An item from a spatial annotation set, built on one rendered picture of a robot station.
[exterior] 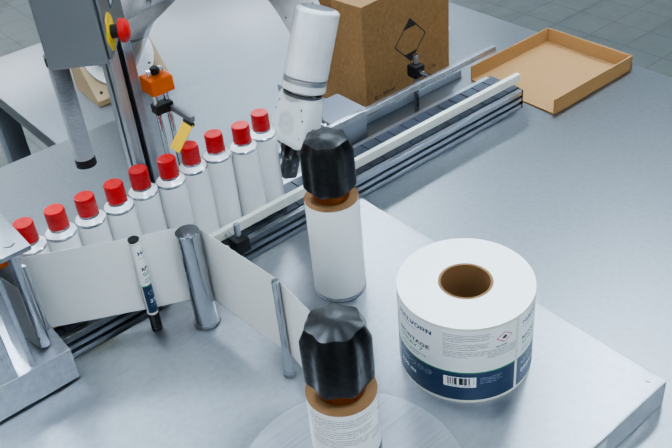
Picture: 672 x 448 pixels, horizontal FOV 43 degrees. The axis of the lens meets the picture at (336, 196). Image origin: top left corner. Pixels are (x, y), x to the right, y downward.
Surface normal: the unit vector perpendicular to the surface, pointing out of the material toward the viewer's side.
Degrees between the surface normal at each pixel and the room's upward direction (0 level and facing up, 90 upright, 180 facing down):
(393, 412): 0
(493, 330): 90
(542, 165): 0
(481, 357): 90
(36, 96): 0
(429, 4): 90
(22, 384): 90
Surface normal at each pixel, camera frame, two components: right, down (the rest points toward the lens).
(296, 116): -0.69, 0.11
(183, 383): -0.08, -0.82
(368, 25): 0.70, 0.36
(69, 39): 0.09, 0.56
